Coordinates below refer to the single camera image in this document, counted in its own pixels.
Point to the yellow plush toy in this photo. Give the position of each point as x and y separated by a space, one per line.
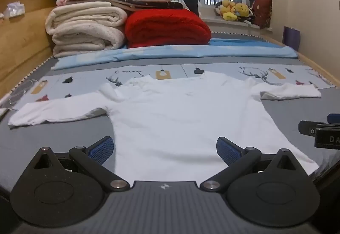
228 9
242 9

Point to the white tissue packet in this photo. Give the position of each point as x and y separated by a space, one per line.
14 9

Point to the dark dotted folded cloth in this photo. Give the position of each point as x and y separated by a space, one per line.
159 5

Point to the dark red bag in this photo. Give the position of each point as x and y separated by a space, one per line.
263 12

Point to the red folded blanket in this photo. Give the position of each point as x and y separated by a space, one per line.
164 28

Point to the cream folded quilt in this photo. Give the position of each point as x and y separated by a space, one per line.
85 27

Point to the white long-sleeve shirt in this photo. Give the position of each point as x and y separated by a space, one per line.
172 117

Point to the printed pale blue bed sheet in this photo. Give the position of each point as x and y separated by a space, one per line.
87 81

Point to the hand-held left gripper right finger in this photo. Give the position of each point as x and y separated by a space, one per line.
227 150

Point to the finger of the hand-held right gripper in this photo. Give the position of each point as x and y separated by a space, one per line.
305 127
334 117

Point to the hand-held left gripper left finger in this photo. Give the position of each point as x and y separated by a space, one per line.
102 150

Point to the purple box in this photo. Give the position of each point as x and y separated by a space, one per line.
291 37

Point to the light blue bed sheet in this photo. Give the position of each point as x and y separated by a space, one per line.
164 52

